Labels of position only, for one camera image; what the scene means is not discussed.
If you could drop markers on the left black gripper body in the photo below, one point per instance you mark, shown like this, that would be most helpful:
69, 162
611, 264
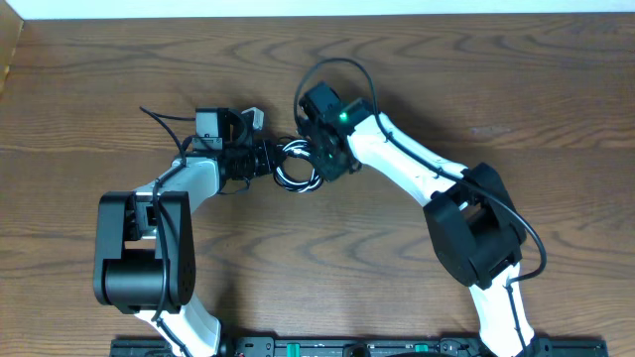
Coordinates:
250, 162

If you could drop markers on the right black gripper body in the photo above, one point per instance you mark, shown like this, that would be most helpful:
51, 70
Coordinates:
329, 166

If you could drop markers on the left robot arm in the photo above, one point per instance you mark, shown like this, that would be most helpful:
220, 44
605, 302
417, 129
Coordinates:
144, 261

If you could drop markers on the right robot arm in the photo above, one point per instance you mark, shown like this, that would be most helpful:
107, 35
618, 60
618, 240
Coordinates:
473, 225

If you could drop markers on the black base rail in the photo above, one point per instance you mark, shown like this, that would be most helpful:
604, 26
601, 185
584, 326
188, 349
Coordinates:
455, 346

